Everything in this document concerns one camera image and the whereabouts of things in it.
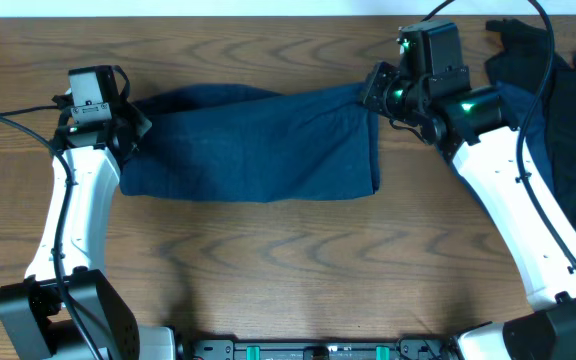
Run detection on navy blue shorts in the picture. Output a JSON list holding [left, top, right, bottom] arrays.
[[119, 84, 380, 203]]

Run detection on blue denim garment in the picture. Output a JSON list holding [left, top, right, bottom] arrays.
[[496, 81, 554, 194]]

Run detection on black garment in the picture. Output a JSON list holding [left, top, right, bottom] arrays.
[[485, 19, 576, 230]]

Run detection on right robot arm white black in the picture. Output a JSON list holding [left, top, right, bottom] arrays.
[[359, 62, 576, 359]]

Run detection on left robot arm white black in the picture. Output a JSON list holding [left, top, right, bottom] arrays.
[[0, 100, 176, 360]]

